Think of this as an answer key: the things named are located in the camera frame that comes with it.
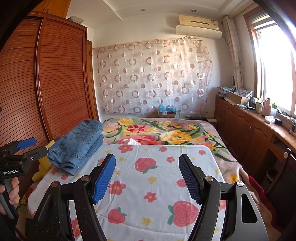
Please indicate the pink bottle on cabinet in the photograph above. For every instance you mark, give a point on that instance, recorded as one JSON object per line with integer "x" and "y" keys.
{"x": 266, "y": 111}

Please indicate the yellow Pikachu plush toy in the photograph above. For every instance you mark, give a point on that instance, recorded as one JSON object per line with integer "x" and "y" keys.
{"x": 44, "y": 167}

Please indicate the window with wooden frame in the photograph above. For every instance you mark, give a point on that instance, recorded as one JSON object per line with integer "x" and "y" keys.
{"x": 274, "y": 58}

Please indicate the wooden low cabinet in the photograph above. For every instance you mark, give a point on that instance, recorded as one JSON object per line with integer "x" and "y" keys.
{"x": 256, "y": 145}

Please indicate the cardboard box on cabinet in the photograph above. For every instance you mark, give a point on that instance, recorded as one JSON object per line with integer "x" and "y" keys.
{"x": 240, "y": 96}

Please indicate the blue item box at headboard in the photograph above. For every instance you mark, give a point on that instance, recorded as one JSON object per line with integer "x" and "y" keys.
{"x": 166, "y": 111}

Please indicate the wooden louvered wardrobe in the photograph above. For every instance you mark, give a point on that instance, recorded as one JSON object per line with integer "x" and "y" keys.
{"x": 47, "y": 85}

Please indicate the pink floral blanket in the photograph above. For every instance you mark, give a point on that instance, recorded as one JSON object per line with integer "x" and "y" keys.
{"x": 165, "y": 132}

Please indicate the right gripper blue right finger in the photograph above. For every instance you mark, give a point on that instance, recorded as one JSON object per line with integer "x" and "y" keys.
{"x": 193, "y": 177}

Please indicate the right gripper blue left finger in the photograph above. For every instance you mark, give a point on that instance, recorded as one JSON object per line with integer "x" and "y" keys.
{"x": 101, "y": 176}

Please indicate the side window curtain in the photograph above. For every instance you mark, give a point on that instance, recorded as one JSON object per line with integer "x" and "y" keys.
{"x": 233, "y": 42}

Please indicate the white mug on cabinet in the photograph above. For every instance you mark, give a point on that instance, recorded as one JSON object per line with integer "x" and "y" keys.
{"x": 259, "y": 107}

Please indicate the blue denim jeans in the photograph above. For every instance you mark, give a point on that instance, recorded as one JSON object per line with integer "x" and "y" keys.
{"x": 71, "y": 152}

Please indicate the white air conditioner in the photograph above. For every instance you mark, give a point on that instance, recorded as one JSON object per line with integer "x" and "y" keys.
{"x": 199, "y": 27}

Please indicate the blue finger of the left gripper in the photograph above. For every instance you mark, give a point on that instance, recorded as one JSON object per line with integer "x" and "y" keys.
{"x": 26, "y": 143}

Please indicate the person's left hand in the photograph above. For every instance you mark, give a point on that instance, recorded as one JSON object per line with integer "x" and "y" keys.
{"x": 13, "y": 195}

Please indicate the red cloth at bedside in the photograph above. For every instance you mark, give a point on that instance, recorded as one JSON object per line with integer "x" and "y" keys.
{"x": 266, "y": 209}

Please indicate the sheer circle pattern curtain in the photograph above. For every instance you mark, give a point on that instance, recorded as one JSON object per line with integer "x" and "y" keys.
{"x": 141, "y": 77}

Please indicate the white strawberry print quilt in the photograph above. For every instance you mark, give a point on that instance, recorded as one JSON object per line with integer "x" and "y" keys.
{"x": 147, "y": 198}

